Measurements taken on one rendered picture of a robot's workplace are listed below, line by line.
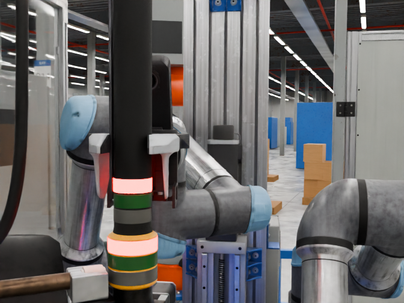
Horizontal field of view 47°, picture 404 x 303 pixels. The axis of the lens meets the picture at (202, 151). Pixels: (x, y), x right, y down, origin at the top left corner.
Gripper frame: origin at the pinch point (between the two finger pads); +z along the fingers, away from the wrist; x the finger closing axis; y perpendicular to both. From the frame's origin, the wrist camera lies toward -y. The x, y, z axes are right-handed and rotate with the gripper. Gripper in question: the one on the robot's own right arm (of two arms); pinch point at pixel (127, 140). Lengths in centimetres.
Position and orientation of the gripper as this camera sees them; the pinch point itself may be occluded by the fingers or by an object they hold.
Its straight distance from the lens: 39.2
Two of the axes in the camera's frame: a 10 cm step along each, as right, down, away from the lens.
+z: 0.0, 0.5, -10.0
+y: -0.1, 10.0, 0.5
